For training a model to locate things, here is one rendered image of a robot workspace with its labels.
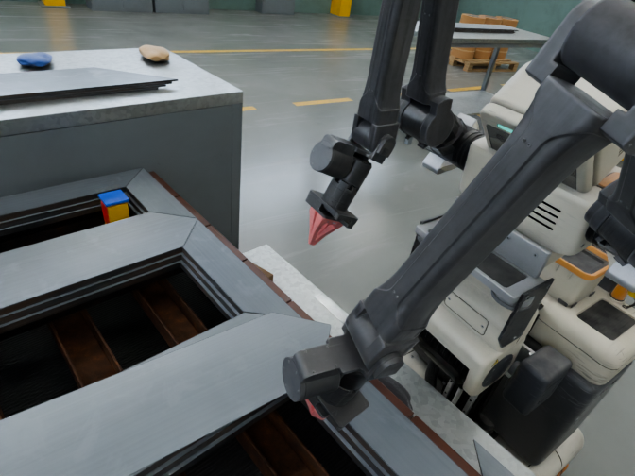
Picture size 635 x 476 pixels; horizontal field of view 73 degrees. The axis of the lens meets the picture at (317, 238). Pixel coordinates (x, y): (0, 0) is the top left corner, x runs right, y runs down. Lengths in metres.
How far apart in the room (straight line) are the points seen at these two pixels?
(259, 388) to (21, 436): 0.35
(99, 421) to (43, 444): 0.07
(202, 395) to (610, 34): 0.71
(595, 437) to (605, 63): 1.95
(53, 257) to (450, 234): 0.89
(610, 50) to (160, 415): 0.73
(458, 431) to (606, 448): 1.23
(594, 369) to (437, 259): 0.88
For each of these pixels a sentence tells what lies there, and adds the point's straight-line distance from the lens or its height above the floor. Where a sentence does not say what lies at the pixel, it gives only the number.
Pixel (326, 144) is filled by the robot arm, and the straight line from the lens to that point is 0.80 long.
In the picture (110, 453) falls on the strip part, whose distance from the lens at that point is 0.77.
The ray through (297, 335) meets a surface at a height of 0.86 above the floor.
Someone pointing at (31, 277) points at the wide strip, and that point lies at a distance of 1.08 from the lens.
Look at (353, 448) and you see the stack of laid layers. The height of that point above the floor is 0.83.
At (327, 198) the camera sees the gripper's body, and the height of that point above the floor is 1.10.
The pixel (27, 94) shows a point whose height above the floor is 1.07.
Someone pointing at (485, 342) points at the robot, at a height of 0.81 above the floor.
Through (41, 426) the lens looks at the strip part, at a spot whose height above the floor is 0.86.
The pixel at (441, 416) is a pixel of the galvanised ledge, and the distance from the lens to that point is 1.08.
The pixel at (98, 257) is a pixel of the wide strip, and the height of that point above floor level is 0.86.
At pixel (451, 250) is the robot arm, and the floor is 1.28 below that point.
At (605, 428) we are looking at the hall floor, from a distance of 2.30.
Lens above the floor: 1.52
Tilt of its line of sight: 35 degrees down
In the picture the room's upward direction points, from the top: 9 degrees clockwise
